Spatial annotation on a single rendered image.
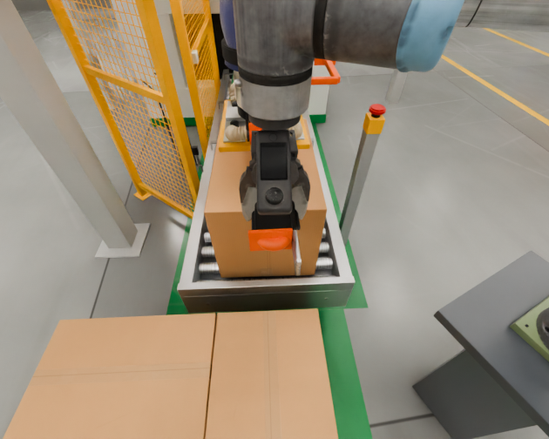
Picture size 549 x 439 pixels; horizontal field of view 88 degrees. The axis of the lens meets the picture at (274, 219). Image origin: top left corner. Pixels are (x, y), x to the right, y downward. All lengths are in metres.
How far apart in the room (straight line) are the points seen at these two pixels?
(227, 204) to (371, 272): 1.28
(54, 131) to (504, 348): 1.93
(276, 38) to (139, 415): 1.07
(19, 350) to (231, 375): 1.37
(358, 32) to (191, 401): 1.05
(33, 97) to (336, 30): 1.47
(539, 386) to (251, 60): 1.05
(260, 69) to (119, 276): 1.90
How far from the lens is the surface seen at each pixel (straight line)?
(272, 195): 0.36
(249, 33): 0.34
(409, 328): 1.88
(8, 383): 2.11
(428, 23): 0.31
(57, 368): 1.32
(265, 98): 0.36
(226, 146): 0.92
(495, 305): 1.18
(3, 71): 1.66
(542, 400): 1.10
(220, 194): 0.98
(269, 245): 0.47
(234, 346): 1.12
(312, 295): 1.23
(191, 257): 1.28
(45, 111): 1.67
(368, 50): 0.32
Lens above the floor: 1.60
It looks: 47 degrees down
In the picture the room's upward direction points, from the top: straight up
